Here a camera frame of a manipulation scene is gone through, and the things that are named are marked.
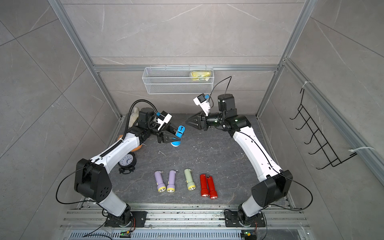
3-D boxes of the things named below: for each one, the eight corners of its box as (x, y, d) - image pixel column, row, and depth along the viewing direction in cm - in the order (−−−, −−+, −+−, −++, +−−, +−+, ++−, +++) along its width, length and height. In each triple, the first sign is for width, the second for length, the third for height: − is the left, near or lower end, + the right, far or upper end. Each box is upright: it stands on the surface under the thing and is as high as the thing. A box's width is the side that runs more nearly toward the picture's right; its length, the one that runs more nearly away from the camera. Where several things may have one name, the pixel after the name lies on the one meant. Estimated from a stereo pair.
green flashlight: (188, 191, 84) (188, 190, 81) (183, 171, 91) (183, 169, 89) (196, 189, 85) (196, 187, 82) (190, 169, 92) (190, 167, 90)
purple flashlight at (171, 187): (167, 192, 83) (166, 191, 81) (169, 172, 91) (168, 170, 89) (174, 192, 83) (174, 191, 81) (176, 172, 91) (176, 170, 89)
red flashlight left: (200, 196, 82) (200, 195, 80) (200, 175, 90) (200, 174, 87) (208, 196, 82) (208, 195, 80) (207, 175, 90) (207, 174, 87)
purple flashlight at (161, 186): (158, 193, 84) (157, 192, 81) (155, 173, 91) (154, 171, 89) (166, 191, 84) (166, 189, 82) (163, 171, 92) (162, 168, 90)
